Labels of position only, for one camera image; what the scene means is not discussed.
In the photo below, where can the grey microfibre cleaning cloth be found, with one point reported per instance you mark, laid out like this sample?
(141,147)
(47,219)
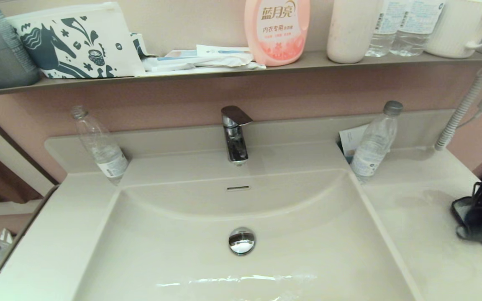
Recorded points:
(481,228)

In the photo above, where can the chrome sink faucet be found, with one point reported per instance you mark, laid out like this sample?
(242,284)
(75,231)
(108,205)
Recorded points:
(236,142)

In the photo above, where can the white ceramic sink basin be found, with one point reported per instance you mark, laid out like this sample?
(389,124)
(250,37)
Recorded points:
(182,234)

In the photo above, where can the clear grey-capped water bottle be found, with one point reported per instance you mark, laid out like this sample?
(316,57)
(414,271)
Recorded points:
(375,146)

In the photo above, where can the white paper card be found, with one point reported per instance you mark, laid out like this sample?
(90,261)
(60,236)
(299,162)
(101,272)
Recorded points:
(349,140)

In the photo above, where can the white ribbed mug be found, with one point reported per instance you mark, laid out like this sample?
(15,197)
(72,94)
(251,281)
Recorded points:
(454,29)

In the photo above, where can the clear labelled water bottle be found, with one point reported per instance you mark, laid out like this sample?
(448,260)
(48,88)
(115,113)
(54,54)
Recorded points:
(385,29)
(416,29)

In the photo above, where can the white ribbed tumbler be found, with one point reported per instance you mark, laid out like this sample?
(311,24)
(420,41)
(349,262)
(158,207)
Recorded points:
(352,33)

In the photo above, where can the chrome drain stopper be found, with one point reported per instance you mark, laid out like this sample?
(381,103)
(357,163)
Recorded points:
(242,241)

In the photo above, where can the pink detergent bottle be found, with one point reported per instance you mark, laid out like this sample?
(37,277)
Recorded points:
(276,33)

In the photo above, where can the white toothbrush packet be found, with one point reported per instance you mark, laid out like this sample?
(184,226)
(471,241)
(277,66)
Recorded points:
(224,51)

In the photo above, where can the plastic wrapped toiletry packet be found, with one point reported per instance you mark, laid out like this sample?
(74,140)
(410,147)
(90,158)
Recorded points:
(199,63)

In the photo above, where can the small printed white box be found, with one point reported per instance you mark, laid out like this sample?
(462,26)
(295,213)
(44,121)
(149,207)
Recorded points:
(140,44)

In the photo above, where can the clear capless water bottle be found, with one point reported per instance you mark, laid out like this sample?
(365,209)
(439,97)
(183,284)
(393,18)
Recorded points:
(103,150)

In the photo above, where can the white horse print pouch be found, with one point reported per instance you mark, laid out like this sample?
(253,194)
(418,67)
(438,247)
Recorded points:
(78,42)

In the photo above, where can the grey plastic bottle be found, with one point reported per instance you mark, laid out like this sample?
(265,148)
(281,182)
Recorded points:
(2,50)

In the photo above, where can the grey wall shelf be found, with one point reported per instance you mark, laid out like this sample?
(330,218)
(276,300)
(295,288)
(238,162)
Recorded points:
(349,60)

